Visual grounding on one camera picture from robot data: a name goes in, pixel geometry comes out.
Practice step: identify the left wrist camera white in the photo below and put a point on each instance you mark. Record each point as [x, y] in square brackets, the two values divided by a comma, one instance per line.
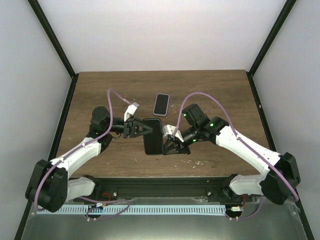
[130, 111]

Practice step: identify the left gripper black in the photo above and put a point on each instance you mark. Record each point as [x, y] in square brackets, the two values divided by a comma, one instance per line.
[129, 129]

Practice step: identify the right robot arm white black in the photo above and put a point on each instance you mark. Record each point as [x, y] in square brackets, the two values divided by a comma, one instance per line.
[278, 174]

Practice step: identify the left black frame post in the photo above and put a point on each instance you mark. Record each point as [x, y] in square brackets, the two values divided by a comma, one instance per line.
[43, 20]

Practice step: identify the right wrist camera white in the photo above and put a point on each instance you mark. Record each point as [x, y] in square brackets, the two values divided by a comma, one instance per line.
[170, 130]

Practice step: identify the light blue slotted cable duct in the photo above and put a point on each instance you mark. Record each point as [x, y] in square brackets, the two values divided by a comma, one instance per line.
[202, 210]

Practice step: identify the black frame post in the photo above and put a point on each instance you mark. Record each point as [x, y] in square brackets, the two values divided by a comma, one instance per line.
[276, 27]
[43, 20]

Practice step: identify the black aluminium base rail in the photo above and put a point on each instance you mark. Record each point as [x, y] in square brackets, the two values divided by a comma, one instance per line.
[213, 189]

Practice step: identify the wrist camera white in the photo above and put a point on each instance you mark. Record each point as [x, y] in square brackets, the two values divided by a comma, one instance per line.
[130, 111]
[170, 130]

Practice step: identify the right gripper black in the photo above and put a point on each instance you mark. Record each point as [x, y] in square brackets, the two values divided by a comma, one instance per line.
[180, 147]

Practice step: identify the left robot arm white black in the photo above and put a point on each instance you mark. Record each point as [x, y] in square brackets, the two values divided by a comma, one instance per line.
[50, 185]

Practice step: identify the right black frame post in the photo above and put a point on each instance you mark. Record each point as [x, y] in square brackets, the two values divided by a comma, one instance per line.
[276, 27]

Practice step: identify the dark green phone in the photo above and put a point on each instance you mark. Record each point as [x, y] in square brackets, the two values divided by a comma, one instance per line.
[153, 142]

